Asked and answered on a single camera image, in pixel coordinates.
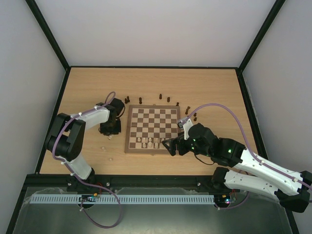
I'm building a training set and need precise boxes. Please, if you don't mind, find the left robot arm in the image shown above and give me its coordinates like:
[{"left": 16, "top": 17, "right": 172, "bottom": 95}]
[{"left": 45, "top": 98, "right": 125, "bottom": 191}]

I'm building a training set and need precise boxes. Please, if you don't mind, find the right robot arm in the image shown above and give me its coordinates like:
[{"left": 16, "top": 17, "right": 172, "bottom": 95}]
[{"left": 162, "top": 123, "right": 312, "bottom": 213}]

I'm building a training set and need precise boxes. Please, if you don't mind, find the wooden chess board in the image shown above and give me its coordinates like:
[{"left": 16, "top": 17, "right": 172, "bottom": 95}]
[{"left": 124, "top": 105, "right": 180, "bottom": 155}]

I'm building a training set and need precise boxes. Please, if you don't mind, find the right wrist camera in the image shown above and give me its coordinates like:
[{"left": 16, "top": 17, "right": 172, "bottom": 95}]
[{"left": 177, "top": 117, "right": 193, "bottom": 140}]

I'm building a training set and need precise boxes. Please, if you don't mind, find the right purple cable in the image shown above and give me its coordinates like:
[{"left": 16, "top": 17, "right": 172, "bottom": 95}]
[{"left": 186, "top": 103, "right": 312, "bottom": 211}]

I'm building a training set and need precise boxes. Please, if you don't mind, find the black aluminium frame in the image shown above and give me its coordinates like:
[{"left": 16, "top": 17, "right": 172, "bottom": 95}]
[{"left": 6, "top": 0, "right": 285, "bottom": 234}]

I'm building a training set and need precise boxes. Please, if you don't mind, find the light blue cable duct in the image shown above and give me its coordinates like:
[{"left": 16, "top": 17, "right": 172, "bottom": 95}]
[{"left": 30, "top": 194, "right": 215, "bottom": 205}]

